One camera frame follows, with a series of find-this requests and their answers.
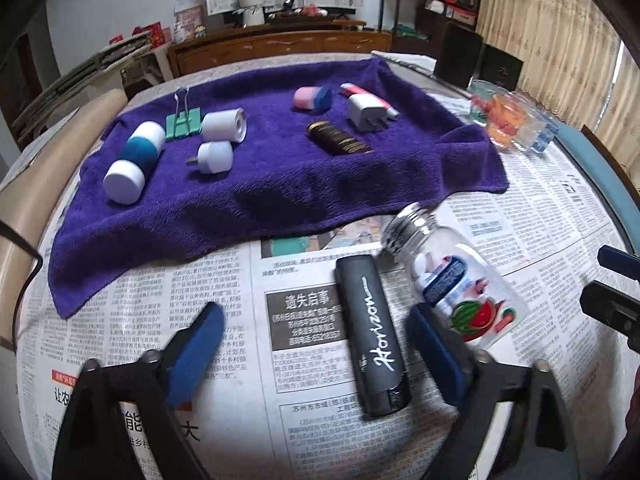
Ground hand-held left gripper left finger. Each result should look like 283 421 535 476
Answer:
50 301 226 480

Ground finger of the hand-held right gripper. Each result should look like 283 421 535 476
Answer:
597 245 640 281
580 280 640 351

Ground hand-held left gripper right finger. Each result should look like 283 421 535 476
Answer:
405 302 581 480

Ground black rectangular tube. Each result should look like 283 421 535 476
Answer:
335 254 412 418

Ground clear plastic candy bottle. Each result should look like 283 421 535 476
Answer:
381 201 530 351

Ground small white cylinder cap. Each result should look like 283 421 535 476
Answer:
186 140 235 175

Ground white and blue balm stick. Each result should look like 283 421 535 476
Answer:
102 121 167 206

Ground white tape roll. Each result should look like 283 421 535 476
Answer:
201 107 247 143

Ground dark brown tube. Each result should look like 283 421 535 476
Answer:
306 120 375 157

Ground white charger plug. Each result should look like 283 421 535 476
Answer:
346 92 392 133

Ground pink tube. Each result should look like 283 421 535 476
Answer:
340 82 400 120

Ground orange plastic cup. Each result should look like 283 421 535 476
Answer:
486 94 528 153

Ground purple towel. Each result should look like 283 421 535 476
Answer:
50 56 510 320

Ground green-tinted plastic cup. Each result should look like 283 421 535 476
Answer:
469 79 503 127

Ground beige patterned curtain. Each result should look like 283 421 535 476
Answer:
475 0 640 186

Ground black speaker box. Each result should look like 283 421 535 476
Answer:
480 45 523 91
435 22 483 88

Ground green binder clip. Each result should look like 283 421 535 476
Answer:
165 86 205 142

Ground beige curved board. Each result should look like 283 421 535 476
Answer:
0 89 128 351

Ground pink and blue eraser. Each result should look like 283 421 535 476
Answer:
292 85 333 113

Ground stacked grey racks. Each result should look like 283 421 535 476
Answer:
12 30 153 131

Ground wooden cabinet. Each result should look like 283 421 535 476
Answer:
167 22 393 78

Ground dark metal shelf rack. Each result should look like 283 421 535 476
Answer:
377 0 486 56

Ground red boxes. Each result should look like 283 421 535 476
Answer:
110 22 171 48

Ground printed picture card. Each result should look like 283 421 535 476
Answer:
174 0 207 43

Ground black cable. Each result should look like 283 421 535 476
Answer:
0 220 43 351

